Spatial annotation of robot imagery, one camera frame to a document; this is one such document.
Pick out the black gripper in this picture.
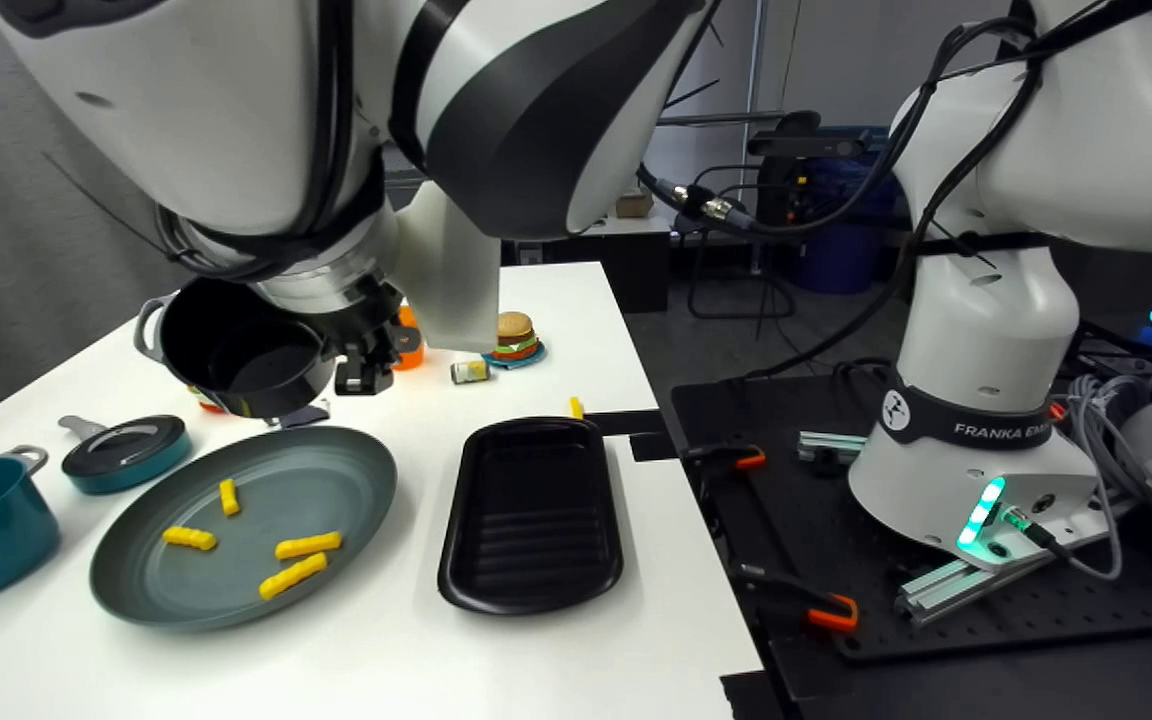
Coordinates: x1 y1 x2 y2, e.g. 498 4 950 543
324 270 410 398

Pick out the black pot with gray handles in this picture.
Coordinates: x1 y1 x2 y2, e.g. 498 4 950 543
134 270 346 422

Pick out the gray plate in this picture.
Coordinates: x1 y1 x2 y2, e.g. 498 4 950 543
85 422 401 637

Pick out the small teal plate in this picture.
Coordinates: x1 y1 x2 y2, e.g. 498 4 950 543
480 335 551 371

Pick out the orange plastic cup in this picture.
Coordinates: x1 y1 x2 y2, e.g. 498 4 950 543
392 299 427 377

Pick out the small dark clip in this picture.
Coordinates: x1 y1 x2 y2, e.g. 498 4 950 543
265 398 337 433

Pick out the small toy can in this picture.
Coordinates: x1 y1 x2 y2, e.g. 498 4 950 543
447 351 498 389

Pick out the toy burger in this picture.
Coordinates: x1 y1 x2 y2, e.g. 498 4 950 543
489 308 546 360

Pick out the black rectangular tray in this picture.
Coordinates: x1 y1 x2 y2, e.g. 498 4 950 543
436 412 631 619

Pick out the small dark grey pan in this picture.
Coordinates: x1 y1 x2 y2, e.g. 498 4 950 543
56 412 197 500

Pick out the black perforated base board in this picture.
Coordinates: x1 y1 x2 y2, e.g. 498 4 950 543
665 371 1152 671

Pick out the blue bin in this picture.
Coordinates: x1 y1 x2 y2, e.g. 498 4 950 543
787 122 912 295

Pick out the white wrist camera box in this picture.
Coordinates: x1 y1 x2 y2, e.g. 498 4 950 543
380 176 510 357

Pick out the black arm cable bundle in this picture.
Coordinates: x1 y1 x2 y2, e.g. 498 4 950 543
151 0 401 277

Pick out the black clamp with orange handle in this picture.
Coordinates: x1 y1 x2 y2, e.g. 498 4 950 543
734 557 866 640
584 404 776 500

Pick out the silver aluminium rail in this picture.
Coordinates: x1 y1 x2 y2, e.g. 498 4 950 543
892 513 1122 632

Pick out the gray cable bundle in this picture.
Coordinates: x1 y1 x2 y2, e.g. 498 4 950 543
1049 369 1152 584

